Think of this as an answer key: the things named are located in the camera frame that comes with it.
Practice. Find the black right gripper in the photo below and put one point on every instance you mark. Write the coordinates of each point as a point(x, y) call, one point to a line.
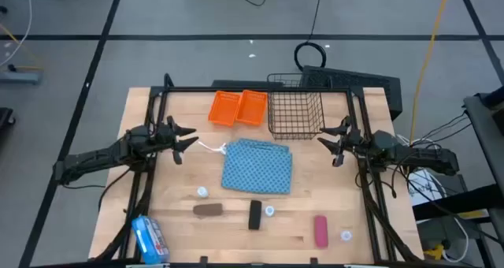
point(352, 142)

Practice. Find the grey metal floor base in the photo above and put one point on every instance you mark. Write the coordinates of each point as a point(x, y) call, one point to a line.
point(19, 77)

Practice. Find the white printed sheet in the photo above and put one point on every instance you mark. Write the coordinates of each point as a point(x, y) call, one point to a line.
point(421, 185)

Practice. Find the black clamp bracket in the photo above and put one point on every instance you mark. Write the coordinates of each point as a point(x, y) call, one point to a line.
point(313, 261)
point(203, 260)

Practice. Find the black perforated metal case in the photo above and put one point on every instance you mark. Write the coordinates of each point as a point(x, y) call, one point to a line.
point(354, 79)

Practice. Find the black metal table frame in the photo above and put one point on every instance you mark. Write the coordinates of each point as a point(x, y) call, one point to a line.
point(256, 89)

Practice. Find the black side desk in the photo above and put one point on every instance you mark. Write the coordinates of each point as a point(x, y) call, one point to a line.
point(482, 134)

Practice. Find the blue first aid kit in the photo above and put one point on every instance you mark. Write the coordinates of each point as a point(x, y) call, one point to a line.
point(150, 240)

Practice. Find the pink bandage roll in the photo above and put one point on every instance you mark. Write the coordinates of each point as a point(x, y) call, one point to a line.
point(321, 231)

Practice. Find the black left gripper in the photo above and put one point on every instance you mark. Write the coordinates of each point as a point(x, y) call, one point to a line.
point(163, 138)

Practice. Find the yellow plug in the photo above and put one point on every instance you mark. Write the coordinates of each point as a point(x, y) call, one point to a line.
point(435, 254)

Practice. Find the black bandage roll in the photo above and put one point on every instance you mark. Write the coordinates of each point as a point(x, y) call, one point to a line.
point(254, 214)

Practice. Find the blue patterned cloth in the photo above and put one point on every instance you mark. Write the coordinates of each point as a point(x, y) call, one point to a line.
point(256, 167)

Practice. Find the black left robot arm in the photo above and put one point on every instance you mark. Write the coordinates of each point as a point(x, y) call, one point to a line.
point(94, 159)

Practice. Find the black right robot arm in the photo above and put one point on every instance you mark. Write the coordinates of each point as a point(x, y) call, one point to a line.
point(429, 157)

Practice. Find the brown bandage roll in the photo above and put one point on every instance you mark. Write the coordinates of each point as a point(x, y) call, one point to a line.
point(207, 209)

